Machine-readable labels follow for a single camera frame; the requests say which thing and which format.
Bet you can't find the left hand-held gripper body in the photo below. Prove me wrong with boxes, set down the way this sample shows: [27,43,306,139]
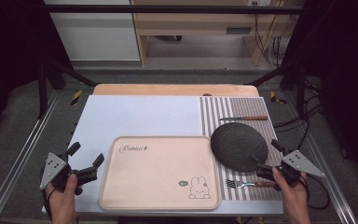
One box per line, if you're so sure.
[39,151,99,192]

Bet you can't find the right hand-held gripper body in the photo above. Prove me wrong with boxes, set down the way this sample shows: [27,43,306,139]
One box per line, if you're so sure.
[255,149,325,191]

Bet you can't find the dark grey round plate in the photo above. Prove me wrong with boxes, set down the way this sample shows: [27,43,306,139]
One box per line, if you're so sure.
[210,121,269,174]

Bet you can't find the person's left hand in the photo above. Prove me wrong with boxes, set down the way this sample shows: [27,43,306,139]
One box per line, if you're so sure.
[45,173,84,216]

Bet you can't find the person's right hand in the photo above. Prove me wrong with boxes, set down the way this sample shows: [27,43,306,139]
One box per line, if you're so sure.
[271,166,310,213]

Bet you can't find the yellow black tape strip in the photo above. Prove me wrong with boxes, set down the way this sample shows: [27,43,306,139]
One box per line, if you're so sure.
[70,90,84,107]
[268,91,289,105]

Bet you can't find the white table mat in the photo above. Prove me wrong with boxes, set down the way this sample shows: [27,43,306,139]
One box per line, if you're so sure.
[41,94,284,217]

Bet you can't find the beige tray with rabbit print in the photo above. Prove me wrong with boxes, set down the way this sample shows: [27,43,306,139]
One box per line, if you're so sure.
[98,135,222,211]

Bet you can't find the grey striped placemat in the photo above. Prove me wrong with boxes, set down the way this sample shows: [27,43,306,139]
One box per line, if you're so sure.
[199,96,283,202]

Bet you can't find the black metal stand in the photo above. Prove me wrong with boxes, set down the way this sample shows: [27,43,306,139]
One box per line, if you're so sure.
[247,60,310,119]
[36,58,98,119]

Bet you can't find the black curtain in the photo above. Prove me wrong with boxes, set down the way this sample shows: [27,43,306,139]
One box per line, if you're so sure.
[0,0,73,144]
[283,0,358,183]

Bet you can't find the white cabinet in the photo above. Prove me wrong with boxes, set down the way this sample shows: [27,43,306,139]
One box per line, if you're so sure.
[43,0,141,62]

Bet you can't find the light wooden desk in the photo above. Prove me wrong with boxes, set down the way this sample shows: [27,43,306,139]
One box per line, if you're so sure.
[130,0,303,67]

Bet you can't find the fork with wooden handle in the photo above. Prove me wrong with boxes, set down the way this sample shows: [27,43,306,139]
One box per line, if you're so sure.
[225,178,278,189]

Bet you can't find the aluminium rail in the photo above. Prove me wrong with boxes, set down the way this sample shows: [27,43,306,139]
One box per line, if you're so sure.
[0,89,62,224]
[282,92,358,224]

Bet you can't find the black floor cables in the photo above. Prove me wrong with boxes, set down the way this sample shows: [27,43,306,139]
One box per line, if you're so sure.
[272,78,325,151]

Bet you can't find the knife with wooden handle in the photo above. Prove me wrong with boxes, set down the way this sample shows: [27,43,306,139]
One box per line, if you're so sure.
[218,115,269,122]

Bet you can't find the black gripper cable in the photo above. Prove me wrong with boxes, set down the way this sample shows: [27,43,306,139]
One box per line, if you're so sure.
[304,174,332,211]

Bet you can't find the bundle of hanging cables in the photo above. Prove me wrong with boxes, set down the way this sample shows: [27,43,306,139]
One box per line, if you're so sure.
[253,1,295,69]

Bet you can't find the black horizontal frame bar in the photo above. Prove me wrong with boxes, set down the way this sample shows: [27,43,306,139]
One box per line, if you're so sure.
[41,4,306,15]

